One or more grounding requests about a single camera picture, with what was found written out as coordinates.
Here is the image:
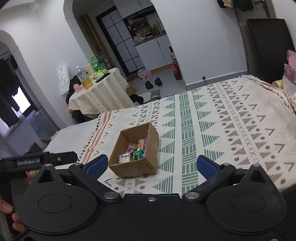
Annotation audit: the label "orange cracker packet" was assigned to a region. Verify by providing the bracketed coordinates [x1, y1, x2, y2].
[137, 138, 147, 150]

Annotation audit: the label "pink tissue box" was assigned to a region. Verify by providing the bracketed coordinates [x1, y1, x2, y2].
[73, 83, 85, 93]

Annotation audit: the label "black slipper right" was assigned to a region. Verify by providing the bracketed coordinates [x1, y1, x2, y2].
[154, 77, 163, 86]

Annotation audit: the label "clear white snack packet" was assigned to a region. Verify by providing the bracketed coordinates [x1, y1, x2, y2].
[118, 152, 132, 163]

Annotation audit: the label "pack of water bottles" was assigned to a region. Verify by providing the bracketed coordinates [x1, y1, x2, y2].
[137, 68, 152, 80]

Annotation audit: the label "pink bedding pile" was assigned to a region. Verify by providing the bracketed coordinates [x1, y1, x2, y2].
[282, 50, 296, 96]

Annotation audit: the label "dark red oil bottle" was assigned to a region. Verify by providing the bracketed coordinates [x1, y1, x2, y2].
[169, 46, 183, 80]

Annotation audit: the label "hanging coats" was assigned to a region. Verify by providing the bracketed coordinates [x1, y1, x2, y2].
[217, 0, 253, 12]

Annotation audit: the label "round table with dotted cloth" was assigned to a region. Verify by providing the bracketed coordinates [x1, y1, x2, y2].
[69, 68, 134, 115]

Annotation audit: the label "white kitchen cabinet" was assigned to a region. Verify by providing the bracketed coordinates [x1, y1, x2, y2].
[135, 34, 173, 70]

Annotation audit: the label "green soda bottle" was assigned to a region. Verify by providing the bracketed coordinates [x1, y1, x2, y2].
[90, 55, 101, 72]

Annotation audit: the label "black slipper left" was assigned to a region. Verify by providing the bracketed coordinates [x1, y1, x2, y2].
[145, 81, 154, 90]

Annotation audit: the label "black slipper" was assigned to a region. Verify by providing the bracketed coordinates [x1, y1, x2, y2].
[145, 81, 154, 90]
[154, 77, 163, 86]

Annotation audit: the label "blue green snack bag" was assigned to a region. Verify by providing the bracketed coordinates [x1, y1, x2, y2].
[132, 149, 144, 161]

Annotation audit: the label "person's left hand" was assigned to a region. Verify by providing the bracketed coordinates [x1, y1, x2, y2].
[0, 199, 25, 233]

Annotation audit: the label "brown cardboard box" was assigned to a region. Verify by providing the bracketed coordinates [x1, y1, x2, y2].
[108, 123, 159, 178]

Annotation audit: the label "white bed sheet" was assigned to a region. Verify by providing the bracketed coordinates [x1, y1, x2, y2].
[45, 118, 100, 155]

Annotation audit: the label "yellow drink bottle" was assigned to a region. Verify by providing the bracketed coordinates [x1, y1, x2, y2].
[76, 66, 93, 90]

